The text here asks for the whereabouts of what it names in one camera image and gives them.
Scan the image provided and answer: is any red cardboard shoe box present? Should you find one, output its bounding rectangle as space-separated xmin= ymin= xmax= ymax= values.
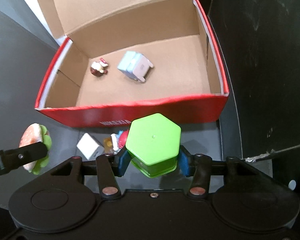
xmin=35 ymin=0 xmax=229 ymax=127

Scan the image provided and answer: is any white power adapter cube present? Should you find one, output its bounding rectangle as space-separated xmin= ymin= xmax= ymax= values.
xmin=77 ymin=133 xmax=104 ymax=160

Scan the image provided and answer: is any light blue white charger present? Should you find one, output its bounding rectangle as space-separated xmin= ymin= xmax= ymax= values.
xmin=117 ymin=51 xmax=154 ymax=83

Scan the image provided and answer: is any black cabinet panel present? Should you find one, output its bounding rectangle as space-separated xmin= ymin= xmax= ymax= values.
xmin=200 ymin=0 xmax=300 ymax=158

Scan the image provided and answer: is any grey leather headboard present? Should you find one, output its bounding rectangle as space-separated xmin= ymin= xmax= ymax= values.
xmin=0 ymin=6 xmax=86 ymax=203

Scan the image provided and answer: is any green hexagonal container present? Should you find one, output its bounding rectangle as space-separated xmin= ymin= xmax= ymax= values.
xmin=125 ymin=113 xmax=181 ymax=178

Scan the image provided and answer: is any toy hamburger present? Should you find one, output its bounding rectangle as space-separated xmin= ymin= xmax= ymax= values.
xmin=19 ymin=123 xmax=52 ymax=175

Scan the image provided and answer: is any small brown-haired doll figurine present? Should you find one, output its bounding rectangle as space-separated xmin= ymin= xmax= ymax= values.
xmin=90 ymin=58 xmax=109 ymax=77

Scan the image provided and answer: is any red crab keychain toy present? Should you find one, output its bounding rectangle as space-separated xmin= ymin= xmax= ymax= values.
xmin=103 ymin=129 xmax=129 ymax=155

